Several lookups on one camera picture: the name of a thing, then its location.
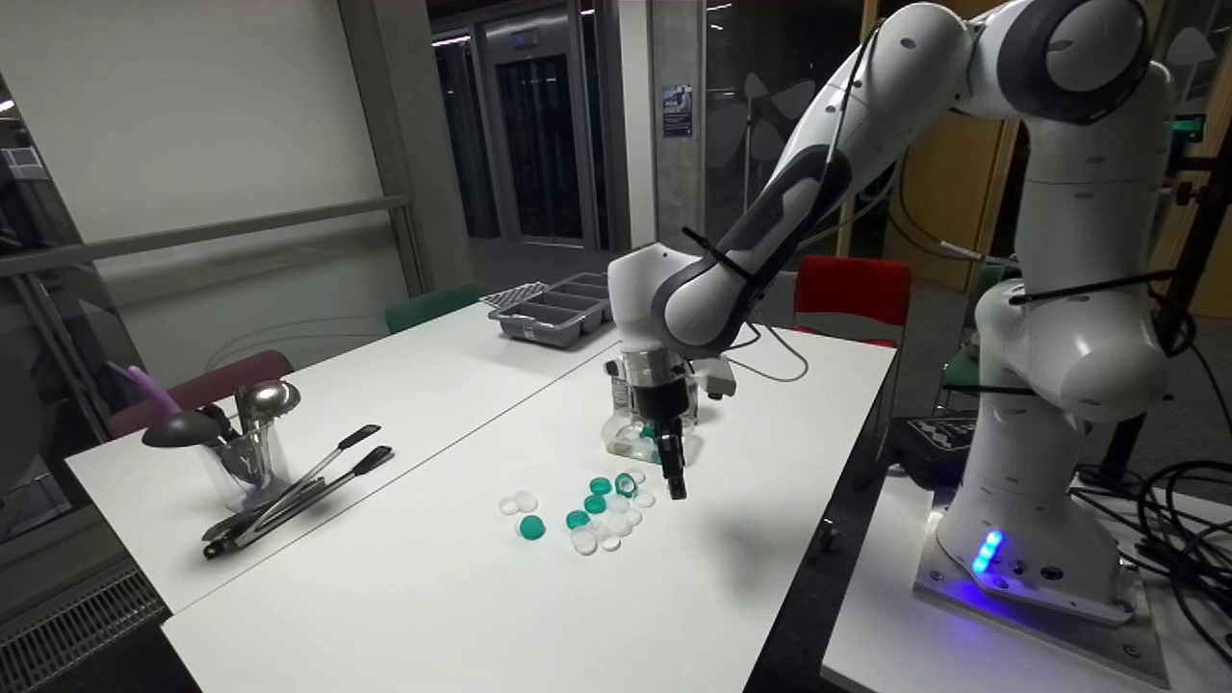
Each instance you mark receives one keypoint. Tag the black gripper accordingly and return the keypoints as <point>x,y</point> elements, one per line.
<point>662,407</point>

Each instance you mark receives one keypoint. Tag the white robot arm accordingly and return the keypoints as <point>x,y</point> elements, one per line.
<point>1079,321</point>

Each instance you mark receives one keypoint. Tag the clear plastic lunchbox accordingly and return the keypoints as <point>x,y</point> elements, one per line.
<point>618,450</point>

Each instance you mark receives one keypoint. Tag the green cap white insert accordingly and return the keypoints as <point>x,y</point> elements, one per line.
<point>626,482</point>

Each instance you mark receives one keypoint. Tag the clear plastic disc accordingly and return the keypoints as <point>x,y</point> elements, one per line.
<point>587,546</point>
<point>642,504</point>
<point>509,506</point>

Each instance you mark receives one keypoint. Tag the white plastic disc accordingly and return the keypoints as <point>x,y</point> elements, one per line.
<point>609,540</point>
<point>626,519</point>

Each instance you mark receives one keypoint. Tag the green bottle cap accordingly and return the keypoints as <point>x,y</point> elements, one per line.
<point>534,527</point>
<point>599,487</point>
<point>579,520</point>
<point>596,504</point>

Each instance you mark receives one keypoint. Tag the grey cutlery tray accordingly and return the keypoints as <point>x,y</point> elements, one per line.
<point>554,321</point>

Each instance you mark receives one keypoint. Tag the black control box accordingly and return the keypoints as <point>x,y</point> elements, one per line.
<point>931,450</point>

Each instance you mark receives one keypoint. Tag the green chair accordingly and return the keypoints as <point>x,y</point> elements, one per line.
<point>428,311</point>

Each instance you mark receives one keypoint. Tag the black tongs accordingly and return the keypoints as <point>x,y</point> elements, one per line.
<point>294,495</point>

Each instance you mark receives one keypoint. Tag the metal spoon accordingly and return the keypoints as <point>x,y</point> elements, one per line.
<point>266,404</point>

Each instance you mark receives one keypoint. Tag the clear utensil holder cup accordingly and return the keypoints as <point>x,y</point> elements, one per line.
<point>256,464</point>

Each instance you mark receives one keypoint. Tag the grey robot mounting plate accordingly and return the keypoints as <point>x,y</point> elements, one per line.
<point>1104,631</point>

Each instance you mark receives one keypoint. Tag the black ladle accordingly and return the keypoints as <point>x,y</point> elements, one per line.
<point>178,428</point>

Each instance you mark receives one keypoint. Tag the metal handrail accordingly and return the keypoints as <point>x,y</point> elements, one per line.
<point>196,238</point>

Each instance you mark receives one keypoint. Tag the black camera stand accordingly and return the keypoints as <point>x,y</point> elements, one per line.
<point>1189,270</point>

